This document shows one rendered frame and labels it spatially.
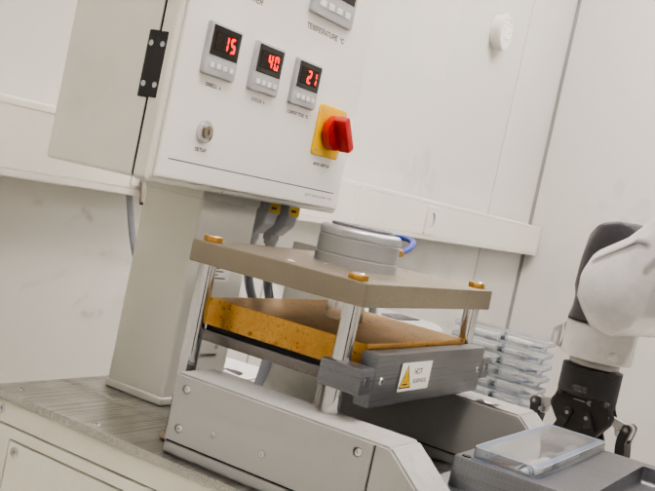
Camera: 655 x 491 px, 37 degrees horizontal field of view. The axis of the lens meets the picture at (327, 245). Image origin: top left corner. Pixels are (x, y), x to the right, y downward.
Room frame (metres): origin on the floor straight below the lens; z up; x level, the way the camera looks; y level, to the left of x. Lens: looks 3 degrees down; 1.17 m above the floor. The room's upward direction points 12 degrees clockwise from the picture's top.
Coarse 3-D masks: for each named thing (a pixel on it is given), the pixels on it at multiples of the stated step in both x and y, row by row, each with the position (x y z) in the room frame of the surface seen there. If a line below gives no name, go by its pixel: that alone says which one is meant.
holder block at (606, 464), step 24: (456, 456) 0.75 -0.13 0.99; (600, 456) 0.85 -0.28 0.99; (456, 480) 0.74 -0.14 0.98; (480, 480) 0.73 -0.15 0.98; (504, 480) 0.73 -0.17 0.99; (528, 480) 0.72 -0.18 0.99; (552, 480) 0.73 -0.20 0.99; (576, 480) 0.75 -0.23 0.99; (600, 480) 0.76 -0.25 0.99; (624, 480) 0.80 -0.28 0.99; (648, 480) 0.85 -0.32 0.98
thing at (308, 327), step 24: (216, 312) 0.87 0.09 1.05; (240, 312) 0.86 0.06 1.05; (264, 312) 0.85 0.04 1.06; (288, 312) 0.89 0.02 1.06; (312, 312) 0.92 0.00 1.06; (336, 312) 0.91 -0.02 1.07; (216, 336) 0.87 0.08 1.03; (240, 336) 0.86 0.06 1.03; (264, 336) 0.84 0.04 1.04; (288, 336) 0.83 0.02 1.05; (312, 336) 0.82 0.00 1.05; (360, 336) 0.83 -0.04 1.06; (384, 336) 0.86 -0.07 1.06; (408, 336) 0.90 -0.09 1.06; (432, 336) 0.93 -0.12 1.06; (288, 360) 0.83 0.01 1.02; (312, 360) 0.82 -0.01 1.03; (360, 360) 0.79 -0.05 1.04
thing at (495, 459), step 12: (480, 444) 0.76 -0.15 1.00; (600, 444) 0.86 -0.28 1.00; (480, 456) 0.75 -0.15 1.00; (492, 456) 0.74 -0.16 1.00; (504, 456) 0.74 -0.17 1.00; (576, 456) 0.80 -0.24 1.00; (588, 456) 0.83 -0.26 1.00; (504, 468) 0.74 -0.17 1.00; (516, 468) 0.73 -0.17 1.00; (528, 468) 0.73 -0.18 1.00; (540, 468) 0.78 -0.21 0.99; (552, 468) 0.74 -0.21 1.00; (564, 468) 0.78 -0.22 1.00
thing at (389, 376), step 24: (336, 360) 0.77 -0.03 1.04; (384, 360) 0.78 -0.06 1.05; (408, 360) 0.82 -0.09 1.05; (432, 360) 0.86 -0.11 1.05; (456, 360) 0.91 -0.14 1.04; (480, 360) 0.96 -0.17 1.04; (336, 384) 0.76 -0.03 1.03; (360, 384) 0.75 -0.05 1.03; (384, 384) 0.79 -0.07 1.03; (408, 384) 0.83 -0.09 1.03; (432, 384) 0.87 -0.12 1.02; (456, 384) 0.92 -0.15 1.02
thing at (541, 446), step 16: (528, 432) 0.85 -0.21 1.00; (544, 432) 0.86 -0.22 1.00; (560, 432) 0.88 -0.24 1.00; (496, 448) 0.76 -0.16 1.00; (512, 448) 0.77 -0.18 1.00; (528, 448) 0.78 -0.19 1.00; (544, 448) 0.79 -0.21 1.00; (560, 448) 0.81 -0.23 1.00; (576, 448) 0.82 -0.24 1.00; (528, 464) 0.73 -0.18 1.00; (544, 464) 0.74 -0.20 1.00
